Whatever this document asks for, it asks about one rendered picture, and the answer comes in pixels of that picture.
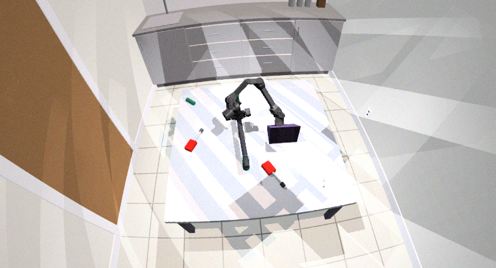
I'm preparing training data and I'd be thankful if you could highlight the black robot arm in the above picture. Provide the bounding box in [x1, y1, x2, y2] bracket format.
[222, 77, 285, 126]

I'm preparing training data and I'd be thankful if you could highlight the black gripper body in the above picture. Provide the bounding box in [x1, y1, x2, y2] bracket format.
[229, 108, 251, 120]

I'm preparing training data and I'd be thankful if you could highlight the black cylinder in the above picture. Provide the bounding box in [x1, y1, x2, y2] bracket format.
[236, 117, 250, 168]

